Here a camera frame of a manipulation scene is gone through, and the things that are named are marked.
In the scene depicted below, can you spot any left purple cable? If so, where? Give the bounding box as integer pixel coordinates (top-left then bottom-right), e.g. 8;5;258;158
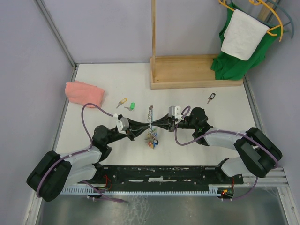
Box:
35;103;119;199

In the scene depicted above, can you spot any metal corner frame post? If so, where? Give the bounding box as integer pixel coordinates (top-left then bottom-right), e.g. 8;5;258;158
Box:
34;0;77;68

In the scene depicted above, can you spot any black tag key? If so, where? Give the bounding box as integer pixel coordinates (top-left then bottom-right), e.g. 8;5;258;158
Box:
207;93;216;103

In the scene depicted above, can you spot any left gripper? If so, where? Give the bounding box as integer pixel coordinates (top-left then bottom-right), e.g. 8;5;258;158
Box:
105;117;150;144

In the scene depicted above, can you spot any wooden rack stand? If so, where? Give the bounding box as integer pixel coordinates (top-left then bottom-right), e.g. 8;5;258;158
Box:
150;0;243;90

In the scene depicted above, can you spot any white towel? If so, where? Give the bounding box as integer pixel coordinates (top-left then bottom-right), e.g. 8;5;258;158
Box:
221;9;269;61

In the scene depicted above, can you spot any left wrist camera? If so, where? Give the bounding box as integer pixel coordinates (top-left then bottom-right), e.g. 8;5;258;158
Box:
116;115;130;135

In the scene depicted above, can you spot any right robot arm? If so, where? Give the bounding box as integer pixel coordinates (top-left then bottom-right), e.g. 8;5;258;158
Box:
151;106;283;183

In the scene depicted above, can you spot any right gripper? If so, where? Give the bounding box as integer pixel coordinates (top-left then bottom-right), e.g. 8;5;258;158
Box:
151;113;197;133

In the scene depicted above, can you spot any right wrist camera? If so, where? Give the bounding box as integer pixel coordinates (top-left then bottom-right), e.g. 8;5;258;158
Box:
168;106;182;120

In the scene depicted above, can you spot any green cloth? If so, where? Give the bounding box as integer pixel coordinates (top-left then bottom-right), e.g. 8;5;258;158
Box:
211;3;281;80

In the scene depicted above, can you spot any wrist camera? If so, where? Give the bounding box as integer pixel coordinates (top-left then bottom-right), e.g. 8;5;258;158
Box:
116;115;130;135
168;106;182;120

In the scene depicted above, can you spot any yellow tag key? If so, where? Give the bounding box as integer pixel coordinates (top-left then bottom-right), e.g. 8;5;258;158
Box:
116;98;128;108

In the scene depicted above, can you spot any metal keyring plate with keys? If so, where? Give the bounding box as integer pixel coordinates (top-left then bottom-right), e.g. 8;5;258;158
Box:
145;105;159;149

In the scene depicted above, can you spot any green tag key left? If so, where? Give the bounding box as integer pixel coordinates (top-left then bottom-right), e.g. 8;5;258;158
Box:
124;102;135;111

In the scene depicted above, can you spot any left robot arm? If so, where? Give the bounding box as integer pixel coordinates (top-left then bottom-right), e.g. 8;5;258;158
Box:
26;117;150;202

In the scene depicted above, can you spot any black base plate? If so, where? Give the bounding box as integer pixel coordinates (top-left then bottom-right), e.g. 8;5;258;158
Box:
88;165;244;191

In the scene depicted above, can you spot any yellow hanger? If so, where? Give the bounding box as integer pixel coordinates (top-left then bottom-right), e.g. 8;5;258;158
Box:
218;0;284;43

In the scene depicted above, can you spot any grey-green hanger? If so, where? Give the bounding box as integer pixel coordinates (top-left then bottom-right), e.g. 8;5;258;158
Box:
267;0;295;39

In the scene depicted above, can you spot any pink folded towel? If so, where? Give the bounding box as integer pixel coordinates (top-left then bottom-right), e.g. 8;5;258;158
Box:
65;81;105;107

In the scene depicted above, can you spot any white cable duct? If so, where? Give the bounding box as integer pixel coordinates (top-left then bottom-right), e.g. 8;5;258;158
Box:
60;184;221;196

